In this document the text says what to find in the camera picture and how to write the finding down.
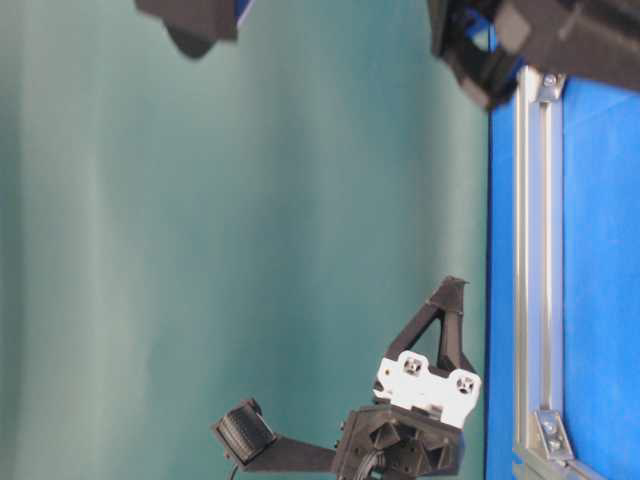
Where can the black wrist camera gripper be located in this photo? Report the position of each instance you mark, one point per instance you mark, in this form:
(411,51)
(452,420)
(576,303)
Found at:
(254,447)
(196,26)

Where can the black wrist camera upper gripper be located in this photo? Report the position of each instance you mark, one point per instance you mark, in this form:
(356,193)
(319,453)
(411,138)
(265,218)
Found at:
(196,26)

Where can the metal corner bracket lower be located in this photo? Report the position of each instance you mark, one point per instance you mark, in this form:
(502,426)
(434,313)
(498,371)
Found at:
(553,435)

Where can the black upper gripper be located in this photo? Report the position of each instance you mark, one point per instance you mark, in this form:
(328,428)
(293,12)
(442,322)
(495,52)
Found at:
(485,43)

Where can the black wrist camera lower gripper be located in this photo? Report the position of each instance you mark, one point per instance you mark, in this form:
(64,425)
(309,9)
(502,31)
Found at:
(254,447)

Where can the black white lower gripper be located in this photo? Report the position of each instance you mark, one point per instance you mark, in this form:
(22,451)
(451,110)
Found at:
(416,428)

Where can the metal corner bracket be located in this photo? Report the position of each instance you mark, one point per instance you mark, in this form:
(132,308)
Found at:
(551,87)
(553,435)

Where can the aluminium frame vertical profile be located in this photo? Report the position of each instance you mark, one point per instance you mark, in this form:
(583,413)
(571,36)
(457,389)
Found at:
(538,256)

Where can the aluminium frame bottom profile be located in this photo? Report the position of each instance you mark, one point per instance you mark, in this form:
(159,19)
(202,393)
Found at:
(534,466)

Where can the metal corner bracket upper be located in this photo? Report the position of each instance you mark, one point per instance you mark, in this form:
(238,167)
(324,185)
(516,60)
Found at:
(551,87)

